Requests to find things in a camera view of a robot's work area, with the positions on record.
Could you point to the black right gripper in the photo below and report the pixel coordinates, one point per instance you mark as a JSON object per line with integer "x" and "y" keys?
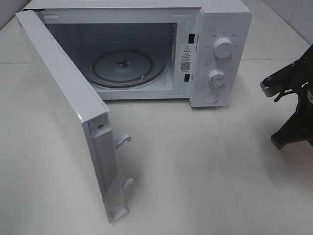
{"x": 299, "y": 127}

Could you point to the round white door release button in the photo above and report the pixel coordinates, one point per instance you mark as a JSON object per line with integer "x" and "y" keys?
{"x": 211, "y": 97}

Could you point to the white microwave knob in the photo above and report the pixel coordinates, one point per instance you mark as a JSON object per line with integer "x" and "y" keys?
{"x": 223, "y": 47}
{"x": 216, "y": 78}

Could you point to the white microwave door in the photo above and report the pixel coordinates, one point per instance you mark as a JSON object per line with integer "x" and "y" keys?
{"x": 81, "y": 115}

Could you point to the white microwave oven body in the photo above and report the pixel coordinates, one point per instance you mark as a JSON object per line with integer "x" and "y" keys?
{"x": 82, "y": 27}

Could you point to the white warning label sticker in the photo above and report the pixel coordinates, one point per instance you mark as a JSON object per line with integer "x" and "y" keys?
{"x": 187, "y": 57}

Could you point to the glass microwave turntable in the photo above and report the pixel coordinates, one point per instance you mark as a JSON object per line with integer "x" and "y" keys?
{"x": 125, "y": 64}

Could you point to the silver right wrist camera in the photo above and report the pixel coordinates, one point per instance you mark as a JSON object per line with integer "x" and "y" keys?
{"x": 278, "y": 82}

